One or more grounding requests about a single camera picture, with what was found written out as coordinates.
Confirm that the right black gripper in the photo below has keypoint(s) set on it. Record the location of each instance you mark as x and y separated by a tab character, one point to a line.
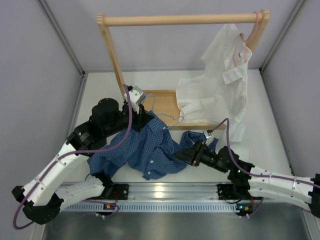
193	154

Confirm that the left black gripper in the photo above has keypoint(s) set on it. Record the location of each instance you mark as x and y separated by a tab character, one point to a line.
141	119

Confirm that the blue checked shirt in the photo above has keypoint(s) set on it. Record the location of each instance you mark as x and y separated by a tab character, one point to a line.
149	151

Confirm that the light blue wire hanger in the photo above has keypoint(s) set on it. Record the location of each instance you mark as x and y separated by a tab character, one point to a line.
163	104

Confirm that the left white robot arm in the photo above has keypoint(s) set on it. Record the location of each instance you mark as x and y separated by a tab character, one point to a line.
42	199

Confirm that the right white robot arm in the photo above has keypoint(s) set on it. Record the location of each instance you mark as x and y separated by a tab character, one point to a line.
303	192

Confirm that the white shirt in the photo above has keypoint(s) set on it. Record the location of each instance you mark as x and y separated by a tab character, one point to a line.
221	91

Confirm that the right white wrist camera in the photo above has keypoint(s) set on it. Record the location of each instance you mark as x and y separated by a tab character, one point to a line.
209	137

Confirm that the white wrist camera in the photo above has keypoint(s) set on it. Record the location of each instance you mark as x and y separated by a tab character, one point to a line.
209	137
136	95

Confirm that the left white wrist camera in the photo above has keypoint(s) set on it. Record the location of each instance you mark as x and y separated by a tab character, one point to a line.
136	95

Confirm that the aluminium mounting rail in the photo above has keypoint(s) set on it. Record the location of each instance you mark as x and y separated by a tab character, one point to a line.
175	191

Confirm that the perforated cable duct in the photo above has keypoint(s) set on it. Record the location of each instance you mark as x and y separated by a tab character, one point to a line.
159	207

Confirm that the pink wire hanger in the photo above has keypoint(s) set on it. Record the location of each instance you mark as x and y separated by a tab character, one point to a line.
250	37

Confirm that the left aluminium frame post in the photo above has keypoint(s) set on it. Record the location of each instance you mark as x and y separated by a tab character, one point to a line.
60	34

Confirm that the aluminium frame post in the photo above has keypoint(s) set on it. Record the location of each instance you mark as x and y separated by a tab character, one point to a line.
60	34
297	7

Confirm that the right aluminium frame post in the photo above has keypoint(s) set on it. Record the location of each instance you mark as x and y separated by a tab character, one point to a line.
297	7

